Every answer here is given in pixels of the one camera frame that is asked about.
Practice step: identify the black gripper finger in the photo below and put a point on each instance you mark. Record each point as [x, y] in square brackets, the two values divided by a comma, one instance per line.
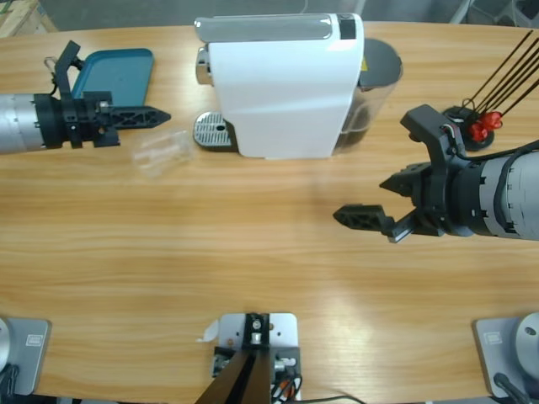
[404, 181]
[135, 118]
[362, 216]

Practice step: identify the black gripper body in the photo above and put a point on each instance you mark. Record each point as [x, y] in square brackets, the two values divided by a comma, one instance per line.
[433, 202]
[54, 122]

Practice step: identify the clear drinking glass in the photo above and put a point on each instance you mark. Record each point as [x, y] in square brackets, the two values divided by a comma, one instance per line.
[160, 155]

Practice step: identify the silver coffee machine lever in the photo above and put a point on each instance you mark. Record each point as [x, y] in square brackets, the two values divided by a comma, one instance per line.
[261, 27]

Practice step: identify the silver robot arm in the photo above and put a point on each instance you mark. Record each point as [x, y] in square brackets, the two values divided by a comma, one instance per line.
[17, 122]

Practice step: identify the silver arm base disc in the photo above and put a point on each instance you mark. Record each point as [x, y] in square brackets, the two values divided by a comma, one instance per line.
[530, 341]
[3, 343]

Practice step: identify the red coffee capsule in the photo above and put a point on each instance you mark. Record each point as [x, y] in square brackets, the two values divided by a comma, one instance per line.
[490, 121]
[478, 132]

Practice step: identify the white capsule coffee machine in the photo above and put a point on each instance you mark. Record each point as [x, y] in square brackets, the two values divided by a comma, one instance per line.
[282, 97]

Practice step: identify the teal plastic tray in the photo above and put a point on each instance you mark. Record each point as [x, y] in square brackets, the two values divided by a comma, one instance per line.
[122, 76]

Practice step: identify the black capsule holder with rods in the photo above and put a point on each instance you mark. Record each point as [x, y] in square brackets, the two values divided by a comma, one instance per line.
[484, 142]

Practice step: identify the black drip tray silver grate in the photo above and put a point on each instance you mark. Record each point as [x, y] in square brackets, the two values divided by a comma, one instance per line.
[212, 128]

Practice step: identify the cardboard box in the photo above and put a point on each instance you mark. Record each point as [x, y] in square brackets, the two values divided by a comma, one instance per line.
[21, 19]

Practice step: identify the clear water tank dark lid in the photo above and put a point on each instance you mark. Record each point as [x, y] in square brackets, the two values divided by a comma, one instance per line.
[379, 63]

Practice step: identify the white tape piece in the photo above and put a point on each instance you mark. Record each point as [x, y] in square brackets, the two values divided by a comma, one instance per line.
[209, 332]

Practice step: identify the grey bin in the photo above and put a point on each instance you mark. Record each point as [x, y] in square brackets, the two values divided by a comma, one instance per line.
[526, 8]

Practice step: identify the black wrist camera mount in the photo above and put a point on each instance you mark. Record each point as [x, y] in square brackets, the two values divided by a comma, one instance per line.
[67, 71]
[425, 122]

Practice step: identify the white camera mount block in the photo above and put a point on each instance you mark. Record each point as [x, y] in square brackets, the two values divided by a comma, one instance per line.
[282, 332]

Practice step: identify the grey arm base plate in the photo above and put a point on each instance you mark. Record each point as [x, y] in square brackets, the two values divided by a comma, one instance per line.
[492, 349]
[31, 357]

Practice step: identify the white metal frame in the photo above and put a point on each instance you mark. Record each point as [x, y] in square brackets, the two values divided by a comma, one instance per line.
[460, 10]

